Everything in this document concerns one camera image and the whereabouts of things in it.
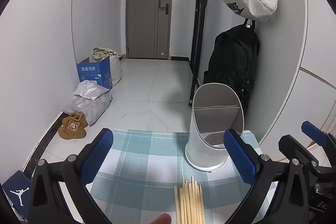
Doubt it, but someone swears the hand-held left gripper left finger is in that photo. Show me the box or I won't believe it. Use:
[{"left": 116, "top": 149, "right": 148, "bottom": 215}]
[{"left": 28, "top": 128, "right": 114, "bottom": 224}]

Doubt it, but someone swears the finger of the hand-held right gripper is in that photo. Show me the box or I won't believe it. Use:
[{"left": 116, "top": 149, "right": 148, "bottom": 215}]
[
  {"left": 301, "top": 121, "right": 336, "bottom": 159},
  {"left": 278, "top": 134, "right": 320, "bottom": 171}
]

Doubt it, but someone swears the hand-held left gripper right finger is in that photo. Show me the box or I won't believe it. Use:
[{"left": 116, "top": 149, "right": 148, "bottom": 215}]
[{"left": 223, "top": 128, "right": 312, "bottom": 224}]

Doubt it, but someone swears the white utensil holder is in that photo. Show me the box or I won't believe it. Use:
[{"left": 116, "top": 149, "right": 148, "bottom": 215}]
[{"left": 184, "top": 83, "right": 246, "bottom": 172}]

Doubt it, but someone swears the bundle of wooden chopsticks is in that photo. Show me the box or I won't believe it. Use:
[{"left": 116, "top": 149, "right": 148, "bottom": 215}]
[{"left": 174, "top": 176, "right": 206, "bottom": 224}]

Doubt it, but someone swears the person's left hand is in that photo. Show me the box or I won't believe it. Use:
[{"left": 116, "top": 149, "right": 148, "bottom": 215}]
[{"left": 152, "top": 213, "right": 173, "bottom": 224}]

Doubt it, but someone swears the brown shoe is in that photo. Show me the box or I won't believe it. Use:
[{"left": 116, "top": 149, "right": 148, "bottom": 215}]
[
  {"left": 62, "top": 112, "right": 89, "bottom": 128},
  {"left": 58, "top": 122, "right": 87, "bottom": 140}
]

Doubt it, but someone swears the grey plastic parcel bag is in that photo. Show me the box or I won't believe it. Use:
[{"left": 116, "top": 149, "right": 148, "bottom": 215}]
[{"left": 62, "top": 93, "right": 113, "bottom": 127}]

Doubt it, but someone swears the teal checked tablecloth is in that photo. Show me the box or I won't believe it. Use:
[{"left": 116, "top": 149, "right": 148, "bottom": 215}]
[{"left": 89, "top": 129, "right": 263, "bottom": 224}]

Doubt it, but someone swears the white plastic parcel bag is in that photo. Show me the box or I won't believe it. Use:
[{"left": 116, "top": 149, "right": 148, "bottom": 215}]
[{"left": 73, "top": 80, "right": 111, "bottom": 101}]

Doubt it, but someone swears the blue cardboard box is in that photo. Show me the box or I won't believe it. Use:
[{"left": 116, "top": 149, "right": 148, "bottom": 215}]
[{"left": 77, "top": 56, "right": 113, "bottom": 90}]

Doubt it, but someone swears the white sack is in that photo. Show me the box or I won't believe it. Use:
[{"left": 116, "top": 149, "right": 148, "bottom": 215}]
[{"left": 108, "top": 55, "right": 123, "bottom": 86}]

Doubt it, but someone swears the blue shoe box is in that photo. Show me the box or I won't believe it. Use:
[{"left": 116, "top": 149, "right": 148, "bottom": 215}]
[{"left": 1, "top": 170, "right": 33, "bottom": 222}]

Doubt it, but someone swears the black backpack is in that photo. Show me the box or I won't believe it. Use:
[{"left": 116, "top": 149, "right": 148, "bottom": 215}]
[{"left": 203, "top": 19, "right": 261, "bottom": 111}]

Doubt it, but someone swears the beige cloth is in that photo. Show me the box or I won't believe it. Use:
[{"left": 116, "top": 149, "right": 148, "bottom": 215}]
[{"left": 92, "top": 47, "right": 117, "bottom": 63}]

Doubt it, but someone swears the grey-brown door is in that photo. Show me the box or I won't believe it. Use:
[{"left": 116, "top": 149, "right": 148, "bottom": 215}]
[{"left": 125, "top": 0, "right": 175, "bottom": 60}]

